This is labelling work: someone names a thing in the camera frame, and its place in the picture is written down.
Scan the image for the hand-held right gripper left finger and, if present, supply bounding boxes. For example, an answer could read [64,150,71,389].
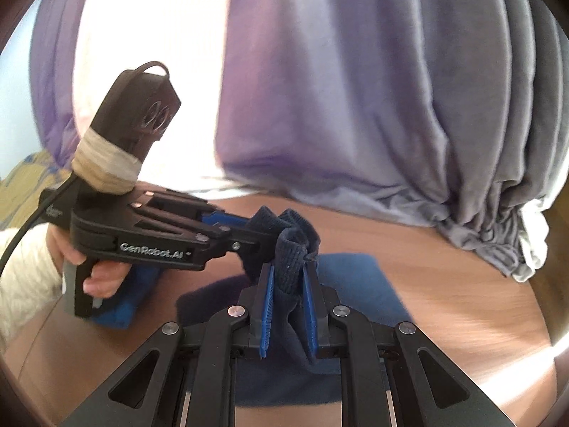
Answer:
[58,263,273,427]

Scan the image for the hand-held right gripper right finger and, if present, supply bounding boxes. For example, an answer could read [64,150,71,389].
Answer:
[302,260,512,427]

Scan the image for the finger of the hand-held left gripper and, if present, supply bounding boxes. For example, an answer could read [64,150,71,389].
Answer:
[133,213,267,261]
[133,189,252,233]

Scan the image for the navy blue pants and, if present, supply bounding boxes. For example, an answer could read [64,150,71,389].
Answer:
[175,207,410,407]

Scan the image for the person's left forearm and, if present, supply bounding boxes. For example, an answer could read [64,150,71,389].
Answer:
[0,227,67,348]

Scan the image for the person's left hand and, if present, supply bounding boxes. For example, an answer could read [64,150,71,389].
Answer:
[49,227,134,299]

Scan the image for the grey purple curtain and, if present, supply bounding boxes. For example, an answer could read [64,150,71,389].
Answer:
[213,0,569,276]
[29,0,90,174]

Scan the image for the blue folded garment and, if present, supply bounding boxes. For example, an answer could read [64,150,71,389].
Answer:
[86,267,138,330]

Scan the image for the yellow plaid scarf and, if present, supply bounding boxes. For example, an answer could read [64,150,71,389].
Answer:
[0,151,60,232]

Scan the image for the white curtain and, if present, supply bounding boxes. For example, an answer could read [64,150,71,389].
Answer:
[511,196,554,282]

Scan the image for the black cable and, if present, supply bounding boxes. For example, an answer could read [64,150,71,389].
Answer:
[0,61,173,276]

